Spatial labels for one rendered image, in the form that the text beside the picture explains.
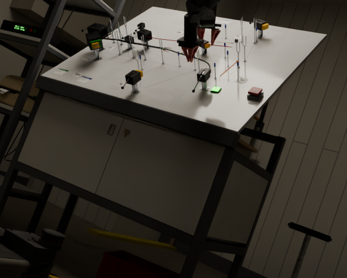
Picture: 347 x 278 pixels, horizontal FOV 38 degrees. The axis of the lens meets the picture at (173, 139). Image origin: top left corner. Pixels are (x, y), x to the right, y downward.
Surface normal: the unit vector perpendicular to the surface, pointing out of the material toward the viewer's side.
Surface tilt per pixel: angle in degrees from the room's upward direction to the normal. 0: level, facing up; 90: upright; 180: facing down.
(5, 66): 90
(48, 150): 90
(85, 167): 90
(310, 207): 90
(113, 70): 48
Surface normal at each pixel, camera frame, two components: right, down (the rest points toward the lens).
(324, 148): -0.54, -0.28
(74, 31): 0.76, 0.23
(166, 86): -0.10, -0.81
